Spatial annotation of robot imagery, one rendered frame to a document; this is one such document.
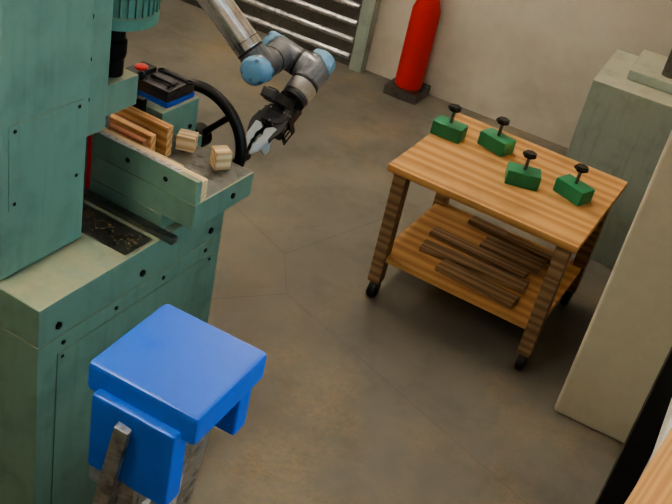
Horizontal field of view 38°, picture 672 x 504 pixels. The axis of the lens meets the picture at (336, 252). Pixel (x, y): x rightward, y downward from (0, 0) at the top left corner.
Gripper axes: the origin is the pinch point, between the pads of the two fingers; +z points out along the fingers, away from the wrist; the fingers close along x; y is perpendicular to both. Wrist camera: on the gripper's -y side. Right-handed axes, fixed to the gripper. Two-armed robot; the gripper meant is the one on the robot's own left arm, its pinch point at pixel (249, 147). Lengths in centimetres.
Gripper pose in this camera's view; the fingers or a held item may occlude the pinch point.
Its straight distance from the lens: 242.9
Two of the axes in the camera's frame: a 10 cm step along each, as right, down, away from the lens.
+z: -5.3, 7.5, -4.0
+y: 0.9, 5.2, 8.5
